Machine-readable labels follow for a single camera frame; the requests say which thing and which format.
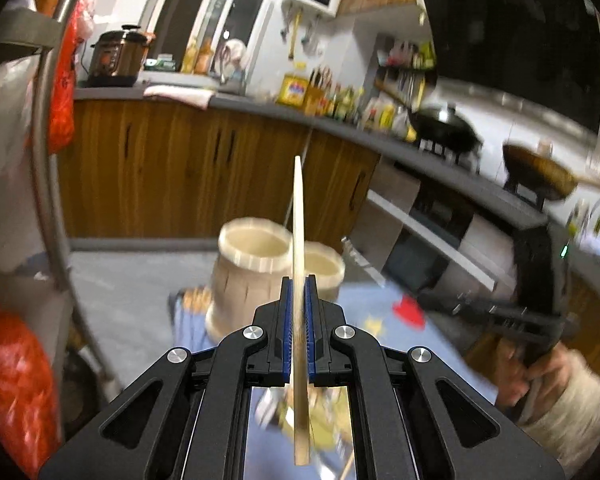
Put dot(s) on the wooden base cabinets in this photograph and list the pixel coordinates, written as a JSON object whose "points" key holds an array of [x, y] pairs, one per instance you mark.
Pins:
{"points": [[180, 170]]}

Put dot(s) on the hanging red plastic bag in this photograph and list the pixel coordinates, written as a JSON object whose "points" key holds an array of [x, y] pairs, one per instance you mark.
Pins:
{"points": [[62, 110]]}

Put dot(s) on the orange bottle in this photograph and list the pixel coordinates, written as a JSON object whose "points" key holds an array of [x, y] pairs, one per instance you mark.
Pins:
{"points": [[206, 56]]}

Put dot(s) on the black range hood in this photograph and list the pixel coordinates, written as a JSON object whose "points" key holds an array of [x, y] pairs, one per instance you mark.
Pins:
{"points": [[515, 40]]}

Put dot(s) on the person's right forearm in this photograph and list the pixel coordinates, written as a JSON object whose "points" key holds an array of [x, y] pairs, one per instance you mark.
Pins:
{"points": [[580, 410]]}

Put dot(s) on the thin wooden stick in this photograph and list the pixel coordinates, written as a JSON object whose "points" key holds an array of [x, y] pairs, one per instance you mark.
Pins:
{"points": [[346, 469]]}

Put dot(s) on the gas stove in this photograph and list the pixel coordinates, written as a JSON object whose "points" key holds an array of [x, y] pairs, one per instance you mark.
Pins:
{"points": [[447, 155]]}

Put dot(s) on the blue printed tablecloth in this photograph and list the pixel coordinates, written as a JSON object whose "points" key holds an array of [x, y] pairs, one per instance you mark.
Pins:
{"points": [[430, 355]]}

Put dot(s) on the brown wok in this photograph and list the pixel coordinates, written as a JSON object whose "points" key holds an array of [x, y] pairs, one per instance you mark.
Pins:
{"points": [[535, 172]]}

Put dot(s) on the brown electric pressure cooker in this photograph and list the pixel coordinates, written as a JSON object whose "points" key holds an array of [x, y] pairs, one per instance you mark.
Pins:
{"points": [[116, 57]]}

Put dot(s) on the yellow cooking oil bottle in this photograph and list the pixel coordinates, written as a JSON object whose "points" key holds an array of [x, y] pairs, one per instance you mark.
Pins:
{"points": [[292, 90]]}

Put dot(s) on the black wok with lid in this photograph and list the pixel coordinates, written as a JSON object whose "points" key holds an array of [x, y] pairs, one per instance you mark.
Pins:
{"points": [[445, 127]]}

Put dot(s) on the white plastic bag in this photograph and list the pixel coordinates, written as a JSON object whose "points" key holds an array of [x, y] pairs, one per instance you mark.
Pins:
{"points": [[5, 150]]}

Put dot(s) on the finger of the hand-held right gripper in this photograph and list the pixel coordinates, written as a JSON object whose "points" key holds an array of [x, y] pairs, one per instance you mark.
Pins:
{"points": [[525, 329], [470, 307]]}

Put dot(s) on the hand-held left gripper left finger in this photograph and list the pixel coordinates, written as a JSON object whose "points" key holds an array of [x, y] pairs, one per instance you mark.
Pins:
{"points": [[286, 325]]}

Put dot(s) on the wooden utensil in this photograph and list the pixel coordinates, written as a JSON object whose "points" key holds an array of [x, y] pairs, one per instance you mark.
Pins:
{"points": [[298, 240]]}

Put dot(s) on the wooden knife block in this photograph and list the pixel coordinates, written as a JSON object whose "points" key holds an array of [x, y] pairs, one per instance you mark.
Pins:
{"points": [[316, 95]]}

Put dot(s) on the person's right hand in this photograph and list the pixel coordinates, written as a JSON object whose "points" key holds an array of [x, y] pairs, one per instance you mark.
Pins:
{"points": [[510, 372]]}

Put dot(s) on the red mesh bag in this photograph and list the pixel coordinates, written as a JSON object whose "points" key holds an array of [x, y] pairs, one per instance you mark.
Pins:
{"points": [[15, 390]]}

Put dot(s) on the beige barrel utensil holder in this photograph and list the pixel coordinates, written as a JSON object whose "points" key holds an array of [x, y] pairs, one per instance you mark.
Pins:
{"points": [[325, 270], [240, 280]]}

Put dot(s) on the kitchen window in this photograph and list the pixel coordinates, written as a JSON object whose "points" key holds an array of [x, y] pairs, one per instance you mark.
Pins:
{"points": [[215, 5]]}

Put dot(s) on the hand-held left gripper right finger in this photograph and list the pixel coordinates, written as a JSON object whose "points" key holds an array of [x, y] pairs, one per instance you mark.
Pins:
{"points": [[310, 325]]}

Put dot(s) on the white rag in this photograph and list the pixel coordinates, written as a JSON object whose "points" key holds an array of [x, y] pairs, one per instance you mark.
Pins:
{"points": [[237, 52]]}

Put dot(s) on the stainless steel oven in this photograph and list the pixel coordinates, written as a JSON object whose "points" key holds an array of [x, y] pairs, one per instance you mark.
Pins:
{"points": [[430, 220]]}

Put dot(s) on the metal storage rack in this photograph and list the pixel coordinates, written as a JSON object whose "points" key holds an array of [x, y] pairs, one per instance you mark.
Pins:
{"points": [[47, 160]]}

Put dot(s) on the wall spice rack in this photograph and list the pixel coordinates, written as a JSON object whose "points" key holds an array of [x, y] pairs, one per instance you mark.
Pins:
{"points": [[405, 60]]}

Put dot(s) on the row of condiment bottles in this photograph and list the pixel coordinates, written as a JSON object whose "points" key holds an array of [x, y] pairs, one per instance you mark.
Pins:
{"points": [[375, 115]]}

